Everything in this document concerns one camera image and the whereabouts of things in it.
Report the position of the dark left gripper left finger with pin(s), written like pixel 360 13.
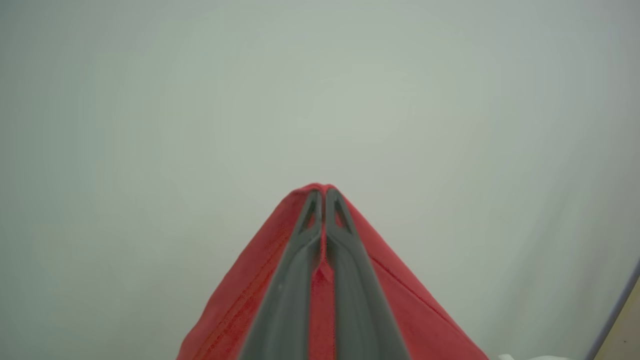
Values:
pixel 290 300

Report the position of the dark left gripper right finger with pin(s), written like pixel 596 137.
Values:
pixel 360 310

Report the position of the red Bulls jersey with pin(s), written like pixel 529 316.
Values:
pixel 240 300

